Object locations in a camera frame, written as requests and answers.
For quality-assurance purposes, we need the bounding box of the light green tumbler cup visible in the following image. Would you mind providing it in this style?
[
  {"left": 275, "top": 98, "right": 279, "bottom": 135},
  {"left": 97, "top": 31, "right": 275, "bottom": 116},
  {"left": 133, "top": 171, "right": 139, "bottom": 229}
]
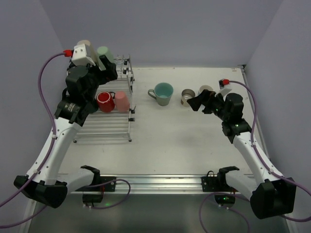
[{"left": 97, "top": 46, "right": 115, "bottom": 64}]

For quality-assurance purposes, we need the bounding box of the pink tumbler cup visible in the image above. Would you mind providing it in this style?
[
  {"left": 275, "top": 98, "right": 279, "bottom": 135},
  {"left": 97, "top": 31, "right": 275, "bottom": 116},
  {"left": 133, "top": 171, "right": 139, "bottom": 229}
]
[{"left": 115, "top": 91, "right": 130, "bottom": 113}]

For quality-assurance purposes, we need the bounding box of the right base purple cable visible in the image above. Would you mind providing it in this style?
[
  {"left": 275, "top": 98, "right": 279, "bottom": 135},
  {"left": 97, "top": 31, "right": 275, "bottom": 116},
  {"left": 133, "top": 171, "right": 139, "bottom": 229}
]
[{"left": 199, "top": 193, "right": 253, "bottom": 233}]

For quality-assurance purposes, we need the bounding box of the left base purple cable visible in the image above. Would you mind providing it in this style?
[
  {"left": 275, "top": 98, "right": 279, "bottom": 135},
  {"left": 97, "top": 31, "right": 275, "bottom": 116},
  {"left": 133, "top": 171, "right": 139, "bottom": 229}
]
[{"left": 84, "top": 179, "right": 132, "bottom": 210}]

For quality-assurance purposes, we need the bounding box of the metal dish rack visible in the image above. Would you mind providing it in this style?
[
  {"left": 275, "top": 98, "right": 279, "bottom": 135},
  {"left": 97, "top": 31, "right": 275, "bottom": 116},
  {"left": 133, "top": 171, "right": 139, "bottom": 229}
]
[{"left": 73, "top": 55, "right": 136, "bottom": 144}]

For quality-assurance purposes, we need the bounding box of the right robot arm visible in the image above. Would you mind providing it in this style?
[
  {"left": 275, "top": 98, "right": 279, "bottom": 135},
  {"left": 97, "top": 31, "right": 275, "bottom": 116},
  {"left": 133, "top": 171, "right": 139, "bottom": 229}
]
[{"left": 187, "top": 90, "right": 296, "bottom": 219}]

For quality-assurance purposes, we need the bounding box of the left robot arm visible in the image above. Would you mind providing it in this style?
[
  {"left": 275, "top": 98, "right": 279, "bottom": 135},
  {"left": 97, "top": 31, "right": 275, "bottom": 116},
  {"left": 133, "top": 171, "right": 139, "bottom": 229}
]
[{"left": 14, "top": 55, "right": 118, "bottom": 208}]

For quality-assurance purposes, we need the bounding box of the sage green mug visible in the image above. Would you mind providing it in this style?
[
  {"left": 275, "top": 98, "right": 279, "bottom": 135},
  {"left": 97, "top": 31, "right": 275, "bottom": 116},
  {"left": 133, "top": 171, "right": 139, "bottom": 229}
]
[{"left": 148, "top": 83, "right": 173, "bottom": 106}]

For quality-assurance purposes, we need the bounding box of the aluminium rail frame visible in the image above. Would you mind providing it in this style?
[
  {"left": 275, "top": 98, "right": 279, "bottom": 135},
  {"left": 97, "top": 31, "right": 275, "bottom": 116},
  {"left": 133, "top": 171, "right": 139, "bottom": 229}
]
[{"left": 24, "top": 65, "right": 292, "bottom": 233}]

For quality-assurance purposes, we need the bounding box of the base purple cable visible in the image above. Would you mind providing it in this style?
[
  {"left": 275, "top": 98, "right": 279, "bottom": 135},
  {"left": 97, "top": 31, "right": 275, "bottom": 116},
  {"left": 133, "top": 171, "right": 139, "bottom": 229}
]
[
  {"left": 199, "top": 193, "right": 253, "bottom": 233},
  {"left": 84, "top": 179, "right": 132, "bottom": 210}
]

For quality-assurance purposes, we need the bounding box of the light blue patterned cup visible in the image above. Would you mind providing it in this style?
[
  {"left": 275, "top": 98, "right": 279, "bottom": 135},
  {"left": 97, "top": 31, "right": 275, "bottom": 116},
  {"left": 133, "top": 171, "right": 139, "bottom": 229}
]
[{"left": 197, "top": 85, "right": 214, "bottom": 95}]

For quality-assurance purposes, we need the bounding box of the beige tumbler cup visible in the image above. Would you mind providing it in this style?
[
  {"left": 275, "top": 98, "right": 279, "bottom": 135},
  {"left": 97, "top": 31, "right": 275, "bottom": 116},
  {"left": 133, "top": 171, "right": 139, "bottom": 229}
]
[{"left": 77, "top": 40, "right": 99, "bottom": 65}]

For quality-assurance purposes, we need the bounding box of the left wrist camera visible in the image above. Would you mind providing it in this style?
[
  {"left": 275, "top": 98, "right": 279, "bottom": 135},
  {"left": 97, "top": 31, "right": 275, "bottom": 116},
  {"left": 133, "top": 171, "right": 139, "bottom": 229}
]
[{"left": 71, "top": 44, "right": 96, "bottom": 66}]

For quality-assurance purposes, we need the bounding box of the red mug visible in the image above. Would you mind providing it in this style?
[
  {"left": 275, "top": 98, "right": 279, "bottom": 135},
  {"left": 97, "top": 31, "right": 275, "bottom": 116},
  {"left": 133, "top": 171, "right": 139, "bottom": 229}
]
[{"left": 96, "top": 91, "right": 115, "bottom": 113}]

